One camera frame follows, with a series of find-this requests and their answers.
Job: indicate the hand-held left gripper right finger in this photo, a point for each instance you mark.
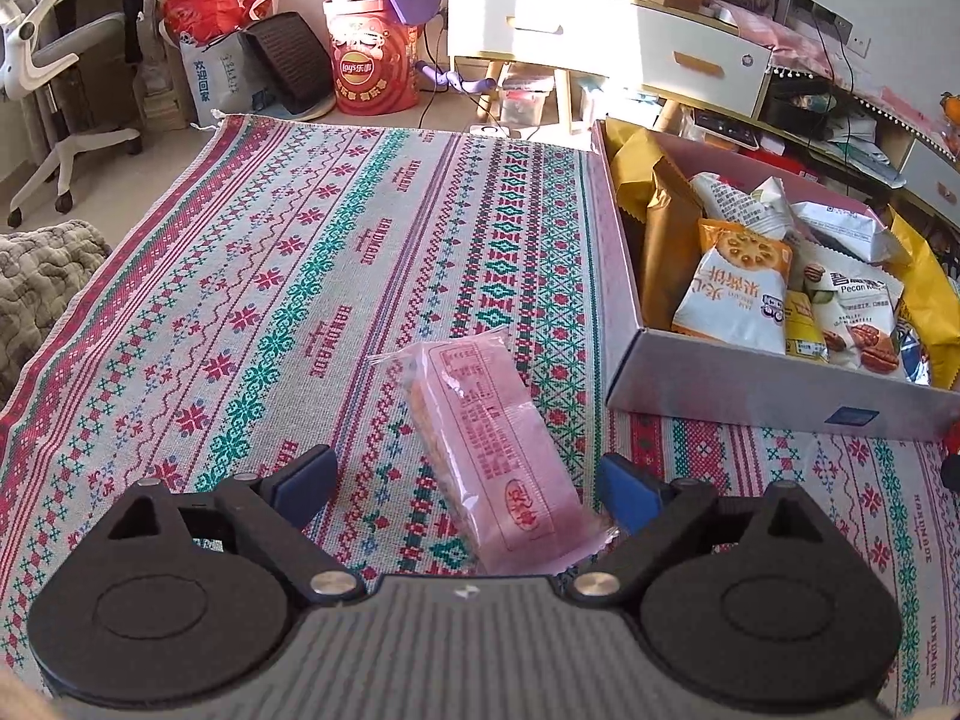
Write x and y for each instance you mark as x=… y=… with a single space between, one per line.
x=630 y=487

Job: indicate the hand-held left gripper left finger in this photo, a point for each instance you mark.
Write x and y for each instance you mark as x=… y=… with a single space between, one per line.
x=300 y=484

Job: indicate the pink clear-wrapped cake packet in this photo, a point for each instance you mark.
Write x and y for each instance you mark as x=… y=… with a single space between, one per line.
x=487 y=435

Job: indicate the pink cardboard box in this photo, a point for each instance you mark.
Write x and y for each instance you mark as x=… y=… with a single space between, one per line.
x=750 y=390

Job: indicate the orange white biscuit packet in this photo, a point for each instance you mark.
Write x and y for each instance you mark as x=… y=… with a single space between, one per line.
x=735 y=292

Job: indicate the small yellow green packet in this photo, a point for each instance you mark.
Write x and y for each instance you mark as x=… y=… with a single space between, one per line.
x=804 y=330

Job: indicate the golden brown snack packet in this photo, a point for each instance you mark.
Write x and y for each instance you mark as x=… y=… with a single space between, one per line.
x=667 y=255

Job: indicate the white nut snack packet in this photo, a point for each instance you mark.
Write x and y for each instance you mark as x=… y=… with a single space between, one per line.
x=862 y=315

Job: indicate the white flower-printed snack packet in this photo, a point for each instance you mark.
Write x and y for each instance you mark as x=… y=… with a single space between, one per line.
x=731 y=199

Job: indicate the small red snack packet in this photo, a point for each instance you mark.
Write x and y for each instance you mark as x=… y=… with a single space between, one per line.
x=952 y=439

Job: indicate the white zigzag-edge snack packet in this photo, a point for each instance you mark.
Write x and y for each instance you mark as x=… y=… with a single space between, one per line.
x=832 y=229

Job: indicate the large yellow packet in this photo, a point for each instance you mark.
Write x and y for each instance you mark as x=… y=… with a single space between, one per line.
x=930 y=292

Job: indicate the patterned woven mat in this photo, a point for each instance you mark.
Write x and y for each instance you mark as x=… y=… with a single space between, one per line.
x=225 y=277

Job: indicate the grey fleece blanket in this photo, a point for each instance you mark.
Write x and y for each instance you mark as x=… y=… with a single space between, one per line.
x=37 y=277

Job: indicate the clear bin with black lid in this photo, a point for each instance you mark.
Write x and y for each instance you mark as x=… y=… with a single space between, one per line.
x=727 y=127

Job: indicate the white round board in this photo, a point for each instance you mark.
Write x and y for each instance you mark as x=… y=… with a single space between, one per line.
x=315 y=109

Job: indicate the white power strip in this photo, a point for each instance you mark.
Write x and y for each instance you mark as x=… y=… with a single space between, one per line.
x=495 y=129

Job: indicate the clear plastic storage bin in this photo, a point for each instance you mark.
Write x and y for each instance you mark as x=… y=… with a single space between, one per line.
x=525 y=97

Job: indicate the white printed paper bag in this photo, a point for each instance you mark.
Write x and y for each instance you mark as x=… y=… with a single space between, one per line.
x=221 y=79

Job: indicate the black bag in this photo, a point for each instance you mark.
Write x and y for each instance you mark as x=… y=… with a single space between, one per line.
x=799 y=109

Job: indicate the red round chips bucket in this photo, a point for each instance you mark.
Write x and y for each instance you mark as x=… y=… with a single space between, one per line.
x=371 y=67

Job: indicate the black slatted tray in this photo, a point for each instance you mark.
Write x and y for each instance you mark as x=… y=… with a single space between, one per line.
x=292 y=60

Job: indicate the white drawer nightstand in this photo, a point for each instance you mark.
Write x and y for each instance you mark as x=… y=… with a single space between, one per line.
x=697 y=60

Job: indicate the purple plastic toy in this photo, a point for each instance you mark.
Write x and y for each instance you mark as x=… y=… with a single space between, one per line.
x=457 y=79

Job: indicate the low cabinet with white drawers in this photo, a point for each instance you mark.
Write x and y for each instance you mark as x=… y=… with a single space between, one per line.
x=930 y=172

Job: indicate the pink cloth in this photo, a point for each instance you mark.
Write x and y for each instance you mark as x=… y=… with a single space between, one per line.
x=795 y=45

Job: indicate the red plastic bag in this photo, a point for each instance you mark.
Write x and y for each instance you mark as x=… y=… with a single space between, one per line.
x=214 y=11

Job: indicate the wooden shelf cabinet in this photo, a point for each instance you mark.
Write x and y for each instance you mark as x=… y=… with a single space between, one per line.
x=525 y=15

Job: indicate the grey white office chair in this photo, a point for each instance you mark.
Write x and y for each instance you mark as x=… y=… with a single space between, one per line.
x=67 y=45

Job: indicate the orange fruit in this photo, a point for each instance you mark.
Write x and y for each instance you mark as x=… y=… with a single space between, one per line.
x=951 y=103

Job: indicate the wall socket strip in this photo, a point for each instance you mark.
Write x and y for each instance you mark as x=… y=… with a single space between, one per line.
x=825 y=15

